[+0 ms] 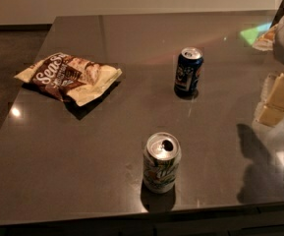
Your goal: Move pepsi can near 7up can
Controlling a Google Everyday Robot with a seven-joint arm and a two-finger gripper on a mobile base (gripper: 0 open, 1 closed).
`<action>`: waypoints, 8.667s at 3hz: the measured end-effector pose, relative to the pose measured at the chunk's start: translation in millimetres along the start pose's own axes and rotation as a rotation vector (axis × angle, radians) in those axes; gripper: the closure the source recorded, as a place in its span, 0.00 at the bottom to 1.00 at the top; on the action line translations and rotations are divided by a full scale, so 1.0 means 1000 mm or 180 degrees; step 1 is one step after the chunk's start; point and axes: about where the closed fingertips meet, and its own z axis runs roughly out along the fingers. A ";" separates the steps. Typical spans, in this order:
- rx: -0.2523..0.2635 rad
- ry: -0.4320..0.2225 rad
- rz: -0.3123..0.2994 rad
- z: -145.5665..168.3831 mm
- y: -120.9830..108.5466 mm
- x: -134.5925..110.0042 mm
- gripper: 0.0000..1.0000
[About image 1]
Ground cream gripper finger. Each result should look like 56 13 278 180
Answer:
255 102 284 127
264 73 284 112

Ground blue pepsi can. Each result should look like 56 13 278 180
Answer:
174 47 203 97

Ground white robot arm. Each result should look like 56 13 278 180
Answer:
253 0 284 127

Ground white green 7up can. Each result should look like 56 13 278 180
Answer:
142 132 182 194

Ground brown white chip bag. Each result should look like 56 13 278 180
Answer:
15 52 122 106

